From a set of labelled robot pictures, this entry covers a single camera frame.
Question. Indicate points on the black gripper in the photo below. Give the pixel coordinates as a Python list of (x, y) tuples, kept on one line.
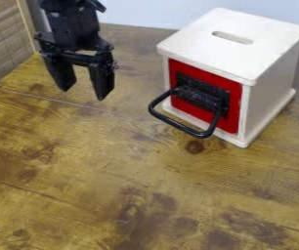
[(72, 43)]

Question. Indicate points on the wooden panel at left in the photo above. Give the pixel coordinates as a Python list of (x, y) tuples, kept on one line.
[(16, 32)]

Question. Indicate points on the white wooden box cabinet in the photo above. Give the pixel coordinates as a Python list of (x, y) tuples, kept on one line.
[(248, 49)]

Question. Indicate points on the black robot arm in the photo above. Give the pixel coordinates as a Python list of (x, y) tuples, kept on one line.
[(72, 44)]

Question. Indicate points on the red wooden drawer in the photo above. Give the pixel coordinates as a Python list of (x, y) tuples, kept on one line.
[(228, 124)]

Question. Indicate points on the black metal drawer handle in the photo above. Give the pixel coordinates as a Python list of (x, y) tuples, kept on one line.
[(185, 117)]

